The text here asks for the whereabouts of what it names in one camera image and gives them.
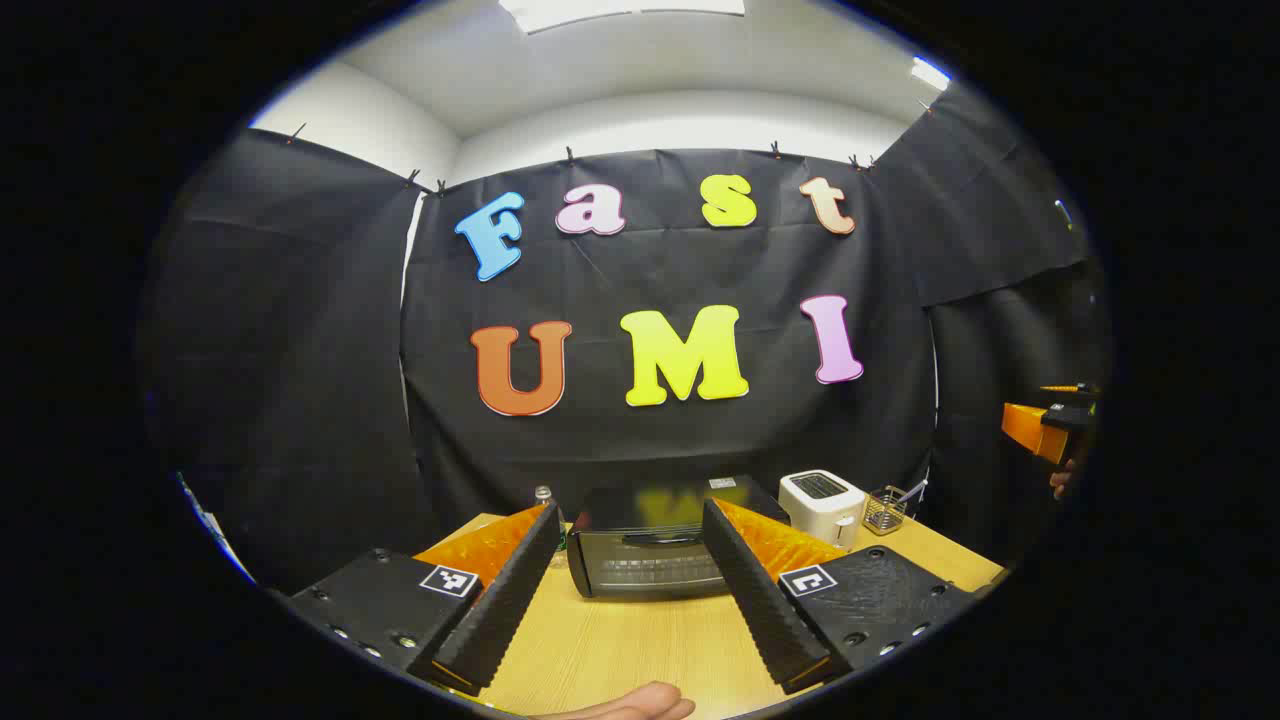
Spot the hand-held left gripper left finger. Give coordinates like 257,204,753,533
290,500,566,698

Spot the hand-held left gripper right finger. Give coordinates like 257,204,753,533
700,497,976,696

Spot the black electric oven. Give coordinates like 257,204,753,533
566,475,791,601

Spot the white toaster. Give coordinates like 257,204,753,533
778,469,867,549

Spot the clear plastic bottle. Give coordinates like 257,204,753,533
533,485,567,553

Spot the wire mesh holder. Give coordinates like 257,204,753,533
862,486,909,536

